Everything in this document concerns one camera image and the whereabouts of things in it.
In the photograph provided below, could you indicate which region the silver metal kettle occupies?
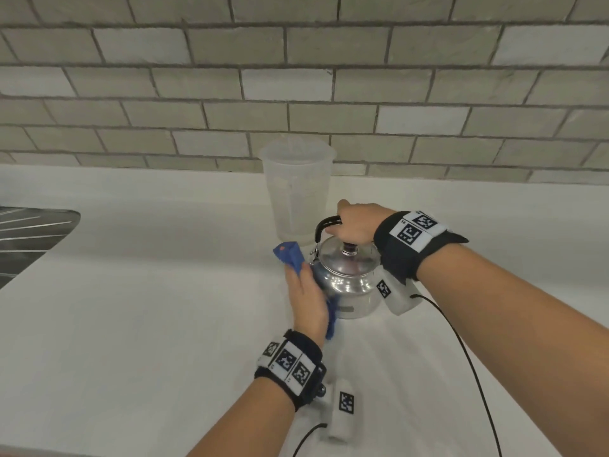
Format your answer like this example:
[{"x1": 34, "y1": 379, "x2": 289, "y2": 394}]
[{"x1": 309, "y1": 215, "x2": 387, "y2": 321}]

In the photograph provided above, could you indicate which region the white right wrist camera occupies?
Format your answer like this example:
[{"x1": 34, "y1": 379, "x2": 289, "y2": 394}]
[{"x1": 376, "y1": 270, "x2": 424, "y2": 317}]

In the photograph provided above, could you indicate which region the person's left forearm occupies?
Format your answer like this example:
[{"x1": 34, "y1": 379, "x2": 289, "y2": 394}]
[{"x1": 187, "y1": 376, "x2": 297, "y2": 457}]

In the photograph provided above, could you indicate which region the black camera cable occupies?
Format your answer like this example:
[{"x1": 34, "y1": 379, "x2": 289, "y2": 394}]
[
  {"x1": 411, "y1": 293, "x2": 503, "y2": 457},
  {"x1": 292, "y1": 423, "x2": 329, "y2": 457}
]

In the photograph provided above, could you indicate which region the black left wristband with markers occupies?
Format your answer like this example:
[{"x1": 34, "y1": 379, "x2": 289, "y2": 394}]
[{"x1": 254, "y1": 329, "x2": 328, "y2": 413}]

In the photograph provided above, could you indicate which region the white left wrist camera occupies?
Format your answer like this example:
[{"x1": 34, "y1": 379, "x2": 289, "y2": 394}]
[{"x1": 318, "y1": 378, "x2": 357, "y2": 443}]

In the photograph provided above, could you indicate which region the blue cleaning cloth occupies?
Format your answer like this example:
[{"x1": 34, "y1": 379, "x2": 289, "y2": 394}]
[{"x1": 273, "y1": 241, "x2": 339, "y2": 340}]

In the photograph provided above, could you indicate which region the black wristband with markers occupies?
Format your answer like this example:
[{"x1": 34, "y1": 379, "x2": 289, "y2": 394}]
[
  {"x1": 254, "y1": 329, "x2": 328, "y2": 413},
  {"x1": 373, "y1": 210, "x2": 470, "y2": 284}
]

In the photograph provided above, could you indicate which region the person's left hand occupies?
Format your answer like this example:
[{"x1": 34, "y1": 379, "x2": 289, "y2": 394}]
[{"x1": 285, "y1": 264, "x2": 331, "y2": 346}]

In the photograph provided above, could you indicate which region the black right wristband with markers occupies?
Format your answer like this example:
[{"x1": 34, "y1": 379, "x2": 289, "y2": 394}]
[{"x1": 373, "y1": 210, "x2": 470, "y2": 284}]

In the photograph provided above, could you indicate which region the black right camera cable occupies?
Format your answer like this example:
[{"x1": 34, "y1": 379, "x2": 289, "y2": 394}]
[{"x1": 411, "y1": 293, "x2": 503, "y2": 457}]

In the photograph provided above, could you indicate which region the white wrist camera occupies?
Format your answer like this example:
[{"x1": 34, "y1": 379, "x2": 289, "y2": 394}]
[
  {"x1": 376, "y1": 270, "x2": 424, "y2": 317},
  {"x1": 318, "y1": 378, "x2": 357, "y2": 443}
]

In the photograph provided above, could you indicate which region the person's right forearm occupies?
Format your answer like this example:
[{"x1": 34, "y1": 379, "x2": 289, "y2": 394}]
[{"x1": 413, "y1": 242, "x2": 609, "y2": 457}]

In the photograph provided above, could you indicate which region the person's right hand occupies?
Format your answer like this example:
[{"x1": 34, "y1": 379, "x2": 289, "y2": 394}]
[{"x1": 325, "y1": 200, "x2": 398, "y2": 245}]

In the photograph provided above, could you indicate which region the translucent plastic measuring jug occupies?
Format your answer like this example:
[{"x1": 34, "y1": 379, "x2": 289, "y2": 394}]
[{"x1": 258, "y1": 140, "x2": 338, "y2": 243}]

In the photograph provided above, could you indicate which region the steel sink drainboard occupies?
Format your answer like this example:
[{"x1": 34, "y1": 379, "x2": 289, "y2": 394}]
[{"x1": 0, "y1": 206, "x2": 82, "y2": 291}]

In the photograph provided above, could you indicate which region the black left camera cable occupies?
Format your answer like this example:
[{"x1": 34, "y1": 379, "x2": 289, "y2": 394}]
[{"x1": 292, "y1": 423, "x2": 329, "y2": 457}]

